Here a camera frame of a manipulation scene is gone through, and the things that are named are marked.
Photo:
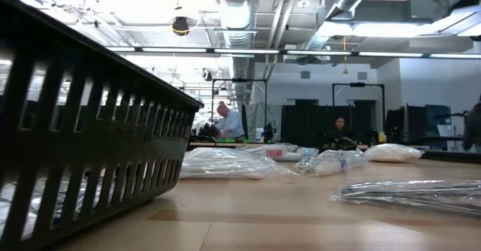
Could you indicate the black background station frame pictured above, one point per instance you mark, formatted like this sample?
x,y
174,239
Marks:
x,y
357,84
239,80

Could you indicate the black partition panel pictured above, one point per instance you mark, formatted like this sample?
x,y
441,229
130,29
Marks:
x,y
308,125

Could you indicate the background monitor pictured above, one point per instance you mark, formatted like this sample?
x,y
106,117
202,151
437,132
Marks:
x,y
437,115

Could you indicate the background black robot arm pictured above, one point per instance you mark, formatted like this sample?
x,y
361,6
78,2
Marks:
x,y
269,132
206,132

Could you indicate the black slotted plastic basket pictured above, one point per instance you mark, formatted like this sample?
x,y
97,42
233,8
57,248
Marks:
x,y
94,149

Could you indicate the silver nail clipper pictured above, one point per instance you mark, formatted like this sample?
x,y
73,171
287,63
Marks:
x,y
413,196
306,164

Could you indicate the background white canister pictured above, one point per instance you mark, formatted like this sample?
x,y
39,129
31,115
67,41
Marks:
x,y
259,135

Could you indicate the long ceiling light strip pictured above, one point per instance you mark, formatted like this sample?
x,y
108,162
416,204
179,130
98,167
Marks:
x,y
319,52

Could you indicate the black overhead camera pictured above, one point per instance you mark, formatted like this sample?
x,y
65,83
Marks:
x,y
180,25

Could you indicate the red toothbrush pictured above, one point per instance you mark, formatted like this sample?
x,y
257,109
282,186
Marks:
x,y
275,153

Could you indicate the person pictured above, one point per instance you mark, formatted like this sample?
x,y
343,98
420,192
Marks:
x,y
474,127
231,125
339,125

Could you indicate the blue toothbrush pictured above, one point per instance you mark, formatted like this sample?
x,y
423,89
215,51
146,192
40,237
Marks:
x,y
327,167

